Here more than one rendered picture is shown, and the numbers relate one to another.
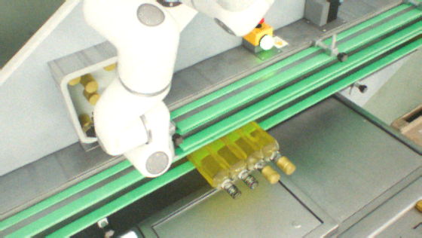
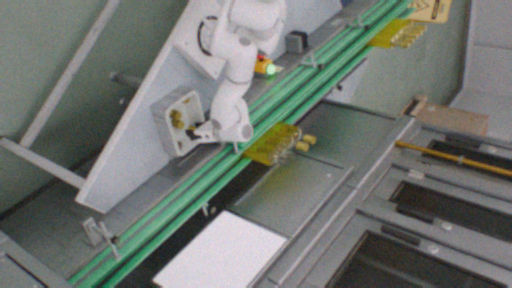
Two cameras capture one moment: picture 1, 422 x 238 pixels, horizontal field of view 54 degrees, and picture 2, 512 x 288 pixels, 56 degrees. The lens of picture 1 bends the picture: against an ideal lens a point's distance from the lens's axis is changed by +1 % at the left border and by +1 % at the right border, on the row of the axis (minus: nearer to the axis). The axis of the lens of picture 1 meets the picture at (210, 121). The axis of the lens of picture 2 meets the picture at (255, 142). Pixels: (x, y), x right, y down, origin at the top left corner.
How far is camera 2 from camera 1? 0.97 m
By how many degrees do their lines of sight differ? 13
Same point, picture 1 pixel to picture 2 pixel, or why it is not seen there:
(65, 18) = (156, 75)
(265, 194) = (301, 166)
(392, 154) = (372, 123)
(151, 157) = (243, 128)
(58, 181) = (170, 184)
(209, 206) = (268, 183)
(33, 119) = (144, 147)
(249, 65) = (264, 85)
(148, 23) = (246, 44)
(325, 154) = (330, 135)
